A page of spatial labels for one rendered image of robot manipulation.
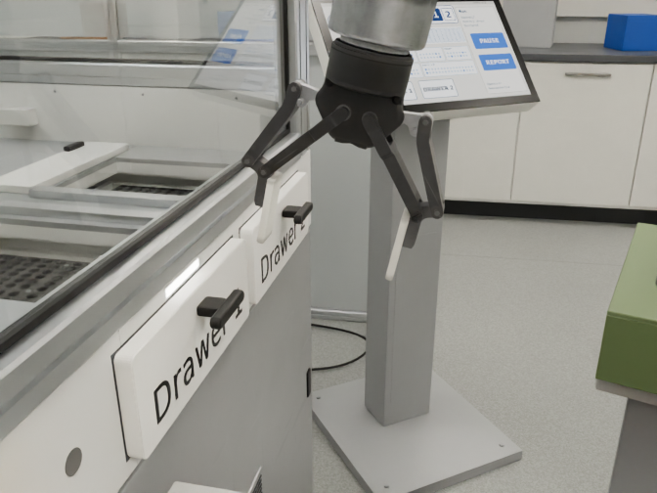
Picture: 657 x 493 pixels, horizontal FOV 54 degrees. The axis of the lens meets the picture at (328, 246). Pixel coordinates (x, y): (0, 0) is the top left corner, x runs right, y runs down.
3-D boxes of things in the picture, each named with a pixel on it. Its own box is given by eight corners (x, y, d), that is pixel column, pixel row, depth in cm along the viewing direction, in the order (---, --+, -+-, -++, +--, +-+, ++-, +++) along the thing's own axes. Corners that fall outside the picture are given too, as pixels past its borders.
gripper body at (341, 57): (424, 51, 60) (399, 145, 64) (337, 29, 61) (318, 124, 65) (416, 59, 53) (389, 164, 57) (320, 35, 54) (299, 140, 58)
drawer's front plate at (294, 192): (308, 232, 113) (307, 171, 109) (255, 306, 87) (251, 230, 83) (298, 231, 113) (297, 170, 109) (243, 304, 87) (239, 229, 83)
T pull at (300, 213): (313, 209, 100) (313, 201, 99) (300, 225, 93) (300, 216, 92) (290, 207, 100) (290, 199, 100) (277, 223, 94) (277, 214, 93)
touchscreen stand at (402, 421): (521, 459, 179) (574, 84, 140) (379, 512, 161) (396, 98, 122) (422, 369, 220) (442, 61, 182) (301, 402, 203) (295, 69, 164)
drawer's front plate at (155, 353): (249, 315, 85) (245, 237, 80) (145, 463, 58) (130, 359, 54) (237, 313, 85) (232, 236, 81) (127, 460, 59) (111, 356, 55)
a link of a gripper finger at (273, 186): (274, 180, 63) (267, 178, 63) (262, 245, 66) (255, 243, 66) (283, 172, 65) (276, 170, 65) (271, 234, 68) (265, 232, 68)
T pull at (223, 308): (245, 299, 71) (244, 288, 71) (220, 332, 64) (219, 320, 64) (214, 295, 72) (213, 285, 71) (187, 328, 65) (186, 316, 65)
